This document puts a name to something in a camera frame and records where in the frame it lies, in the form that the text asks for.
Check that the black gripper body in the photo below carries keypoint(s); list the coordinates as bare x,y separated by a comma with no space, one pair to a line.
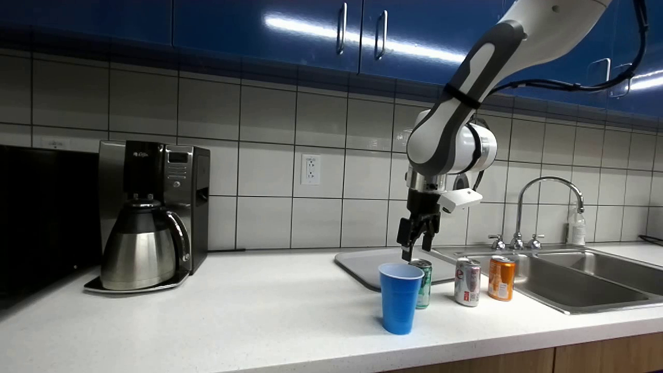
424,205

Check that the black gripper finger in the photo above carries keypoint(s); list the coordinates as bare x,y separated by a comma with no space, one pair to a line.
405,238
427,234

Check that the green soda can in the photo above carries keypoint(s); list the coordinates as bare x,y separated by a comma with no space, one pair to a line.
426,286

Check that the silver soda can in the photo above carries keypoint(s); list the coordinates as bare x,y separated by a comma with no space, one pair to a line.
466,283

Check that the orange soda can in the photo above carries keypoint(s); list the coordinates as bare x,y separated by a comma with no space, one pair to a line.
503,279

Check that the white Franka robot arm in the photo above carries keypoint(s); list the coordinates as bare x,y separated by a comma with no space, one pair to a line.
469,117

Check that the grey plastic tray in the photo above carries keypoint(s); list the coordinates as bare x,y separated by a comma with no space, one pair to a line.
360,265

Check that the blue plastic cup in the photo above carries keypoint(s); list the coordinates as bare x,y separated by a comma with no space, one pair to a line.
401,301

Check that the chrome gooseneck faucet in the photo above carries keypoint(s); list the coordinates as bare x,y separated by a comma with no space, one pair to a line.
524,197

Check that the clear soap bottle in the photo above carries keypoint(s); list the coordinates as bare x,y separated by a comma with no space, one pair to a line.
574,228

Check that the stainless steel double sink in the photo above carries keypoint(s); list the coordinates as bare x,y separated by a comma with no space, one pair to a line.
573,281

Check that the wooden base cabinets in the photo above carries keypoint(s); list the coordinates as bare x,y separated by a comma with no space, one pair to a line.
588,354

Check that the black steel coffee maker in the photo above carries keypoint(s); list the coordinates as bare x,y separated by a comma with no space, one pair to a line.
184,199

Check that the stainless steel coffee carafe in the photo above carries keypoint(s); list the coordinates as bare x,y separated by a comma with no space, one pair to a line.
141,251

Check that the black microwave oven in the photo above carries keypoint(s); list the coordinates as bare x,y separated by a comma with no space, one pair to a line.
42,220

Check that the white wall outlet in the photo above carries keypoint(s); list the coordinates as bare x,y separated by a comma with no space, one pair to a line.
311,169

